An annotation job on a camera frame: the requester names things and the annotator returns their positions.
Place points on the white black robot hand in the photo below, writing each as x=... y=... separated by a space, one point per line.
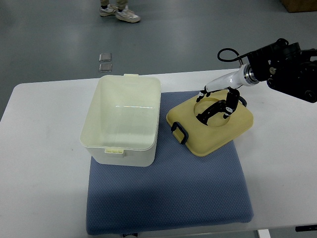
x=231 y=82

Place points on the yellow box lid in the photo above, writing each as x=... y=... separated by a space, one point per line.
x=209 y=124

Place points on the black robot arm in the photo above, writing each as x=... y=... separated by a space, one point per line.
x=286 y=68

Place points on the brown cardboard box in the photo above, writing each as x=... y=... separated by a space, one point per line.
x=294 y=6

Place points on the white storage box base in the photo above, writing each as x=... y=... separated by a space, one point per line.
x=121 y=126

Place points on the blue padded mat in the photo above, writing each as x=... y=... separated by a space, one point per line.
x=178 y=190

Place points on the left white sneaker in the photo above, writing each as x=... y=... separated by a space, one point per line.
x=127 y=15

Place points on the white sneaker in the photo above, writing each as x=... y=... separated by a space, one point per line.
x=127 y=15
x=108 y=10

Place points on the lower metal floor plate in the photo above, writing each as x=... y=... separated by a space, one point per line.
x=105 y=67

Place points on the right white sneaker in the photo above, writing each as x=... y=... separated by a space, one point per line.
x=108 y=10

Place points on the white table leg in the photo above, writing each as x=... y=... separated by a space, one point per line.
x=264 y=233

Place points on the black table control panel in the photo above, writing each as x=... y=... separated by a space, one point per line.
x=306 y=228

